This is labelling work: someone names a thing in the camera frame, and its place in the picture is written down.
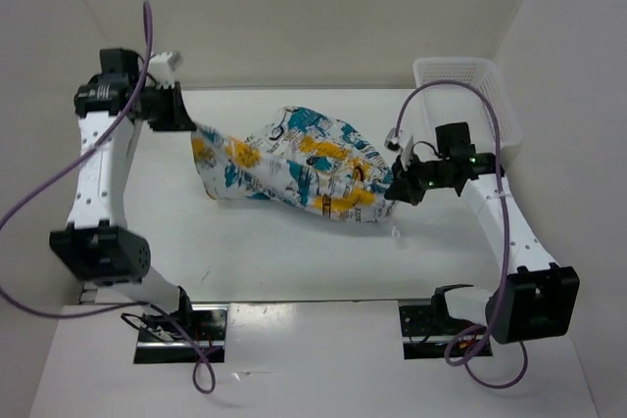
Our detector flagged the patterned white teal yellow shorts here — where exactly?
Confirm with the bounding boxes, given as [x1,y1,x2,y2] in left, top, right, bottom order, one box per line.
[191,107,401,240]

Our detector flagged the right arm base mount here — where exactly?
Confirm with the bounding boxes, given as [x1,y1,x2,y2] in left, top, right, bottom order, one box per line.
[399,299,471,360]

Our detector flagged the white plastic basket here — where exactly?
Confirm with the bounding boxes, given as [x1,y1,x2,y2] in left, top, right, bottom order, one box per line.
[408,57,522,152]

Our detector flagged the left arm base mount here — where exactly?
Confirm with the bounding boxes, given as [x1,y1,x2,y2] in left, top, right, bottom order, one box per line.
[121,303,229,364]

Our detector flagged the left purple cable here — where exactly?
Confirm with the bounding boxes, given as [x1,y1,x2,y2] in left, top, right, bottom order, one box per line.
[0,0,221,395]

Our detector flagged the aluminium table edge rail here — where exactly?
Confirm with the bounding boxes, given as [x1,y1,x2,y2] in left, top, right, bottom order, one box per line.
[79,87,154,305]

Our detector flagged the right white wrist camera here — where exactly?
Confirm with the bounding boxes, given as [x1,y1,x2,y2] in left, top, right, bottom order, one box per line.
[384,128,414,170]

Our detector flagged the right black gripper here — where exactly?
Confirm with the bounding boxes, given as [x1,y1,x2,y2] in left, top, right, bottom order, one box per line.
[385,149,453,205]

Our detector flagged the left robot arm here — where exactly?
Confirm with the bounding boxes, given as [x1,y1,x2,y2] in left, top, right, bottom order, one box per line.
[49,48,196,340]

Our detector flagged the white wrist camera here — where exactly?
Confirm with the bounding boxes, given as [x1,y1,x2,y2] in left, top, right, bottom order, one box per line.
[148,51,183,88]
[384,128,414,170]

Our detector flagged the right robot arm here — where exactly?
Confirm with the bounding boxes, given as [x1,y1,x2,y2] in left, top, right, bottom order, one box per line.
[385,122,580,345]

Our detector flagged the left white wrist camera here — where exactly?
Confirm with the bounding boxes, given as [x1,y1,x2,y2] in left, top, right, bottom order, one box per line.
[148,51,183,88]

